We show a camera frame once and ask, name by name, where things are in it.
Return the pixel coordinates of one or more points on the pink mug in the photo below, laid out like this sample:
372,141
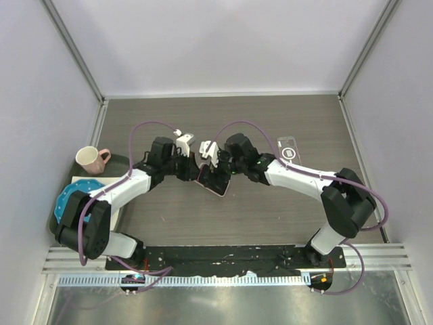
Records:
92,160

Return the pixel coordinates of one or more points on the left aluminium corner post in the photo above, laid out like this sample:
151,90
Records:
72,48

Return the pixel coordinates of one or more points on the blue dotted plate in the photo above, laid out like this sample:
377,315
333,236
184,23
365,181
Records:
85,185

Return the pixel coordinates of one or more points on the right aluminium corner post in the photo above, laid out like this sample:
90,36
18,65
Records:
374,36

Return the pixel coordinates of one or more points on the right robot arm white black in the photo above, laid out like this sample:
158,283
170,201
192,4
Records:
346,203

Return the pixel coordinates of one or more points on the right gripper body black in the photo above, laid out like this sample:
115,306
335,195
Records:
225,162

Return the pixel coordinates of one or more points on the aluminium front rail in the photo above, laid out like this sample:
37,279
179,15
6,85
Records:
376,257

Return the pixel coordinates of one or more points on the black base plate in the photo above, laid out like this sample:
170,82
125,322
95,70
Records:
230,261

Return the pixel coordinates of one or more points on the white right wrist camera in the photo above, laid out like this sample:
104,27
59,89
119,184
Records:
210,151

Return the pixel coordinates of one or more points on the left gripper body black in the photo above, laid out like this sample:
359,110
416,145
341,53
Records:
183,166

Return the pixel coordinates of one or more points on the dark green tray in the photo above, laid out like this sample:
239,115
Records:
116,167

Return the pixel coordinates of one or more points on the clear phone case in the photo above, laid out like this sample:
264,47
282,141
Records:
288,150

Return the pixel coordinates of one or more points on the white square plate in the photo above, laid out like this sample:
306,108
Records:
105,181

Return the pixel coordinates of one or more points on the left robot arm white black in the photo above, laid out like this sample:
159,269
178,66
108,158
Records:
86,219

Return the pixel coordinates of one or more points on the aluminium corner post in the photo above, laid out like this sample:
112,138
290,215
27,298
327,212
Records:
72,48
374,36

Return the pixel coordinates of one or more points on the black smartphone gold edge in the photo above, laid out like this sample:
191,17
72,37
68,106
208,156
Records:
202,175

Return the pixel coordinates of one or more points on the slotted cable duct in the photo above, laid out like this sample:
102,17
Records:
131,280

